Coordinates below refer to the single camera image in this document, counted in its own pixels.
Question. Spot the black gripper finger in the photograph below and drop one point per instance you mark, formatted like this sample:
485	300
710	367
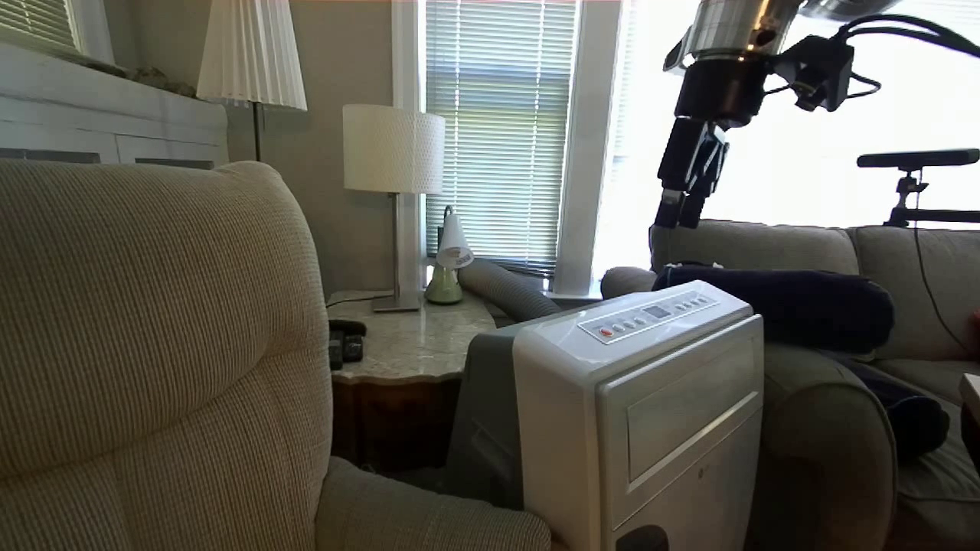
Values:
702	164
677	176

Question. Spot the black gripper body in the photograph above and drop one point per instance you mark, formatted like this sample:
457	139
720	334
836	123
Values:
723	89

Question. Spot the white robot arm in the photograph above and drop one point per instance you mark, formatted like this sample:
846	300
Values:
727	57

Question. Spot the white portable air conditioner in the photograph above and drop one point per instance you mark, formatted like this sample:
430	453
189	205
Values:
642	421

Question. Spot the dark navy blanket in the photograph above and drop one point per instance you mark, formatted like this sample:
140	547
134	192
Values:
842	316

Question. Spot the white window blinds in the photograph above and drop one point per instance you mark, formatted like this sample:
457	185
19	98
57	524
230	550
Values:
499	71

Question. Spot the green white desk lamp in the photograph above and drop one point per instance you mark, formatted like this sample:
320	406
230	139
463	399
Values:
447	261

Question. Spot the white cylinder shade table lamp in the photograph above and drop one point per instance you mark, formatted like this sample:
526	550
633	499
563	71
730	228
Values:
398	154

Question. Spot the grey green sofa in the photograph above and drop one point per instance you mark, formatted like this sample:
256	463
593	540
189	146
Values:
868	450

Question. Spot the black remote controls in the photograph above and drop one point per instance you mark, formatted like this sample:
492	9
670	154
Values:
347	343

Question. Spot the white pleated shade floor lamp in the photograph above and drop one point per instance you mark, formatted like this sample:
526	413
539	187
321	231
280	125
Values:
252	57

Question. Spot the white built-in cabinet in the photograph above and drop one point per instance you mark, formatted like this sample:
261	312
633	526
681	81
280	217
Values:
76	113

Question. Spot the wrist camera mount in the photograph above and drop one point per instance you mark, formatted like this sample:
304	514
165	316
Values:
818	73

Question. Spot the black camera on tripod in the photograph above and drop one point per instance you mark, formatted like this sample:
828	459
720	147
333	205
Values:
909	181

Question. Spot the beige corduroy armchair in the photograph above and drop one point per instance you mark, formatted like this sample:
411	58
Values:
165	379

